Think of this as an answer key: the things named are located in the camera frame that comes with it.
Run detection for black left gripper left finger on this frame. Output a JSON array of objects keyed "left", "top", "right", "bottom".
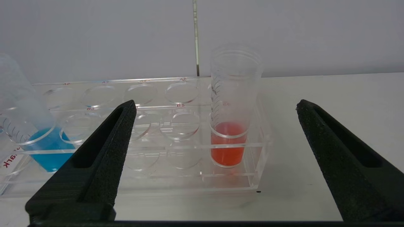
[{"left": 25, "top": 100, "right": 137, "bottom": 225}]

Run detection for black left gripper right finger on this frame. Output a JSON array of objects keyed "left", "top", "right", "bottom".
[{"left": 295, "top": 100, "right": 404, "bottom": 222}]

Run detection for test tube with red pigment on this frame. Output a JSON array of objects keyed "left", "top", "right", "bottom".
[{"left": 210, "top": 44, "right": 264, "bottom": 168}]

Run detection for test tube with blue pigment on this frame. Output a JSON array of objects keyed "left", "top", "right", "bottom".
[{"left": 0, "top": 54, "right": 76, "bottom": 172}]

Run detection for clear acrylic test tube rack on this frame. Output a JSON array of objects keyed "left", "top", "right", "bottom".
[{"left": 0, "top": 76, "right": 272, "bottom": 197}]

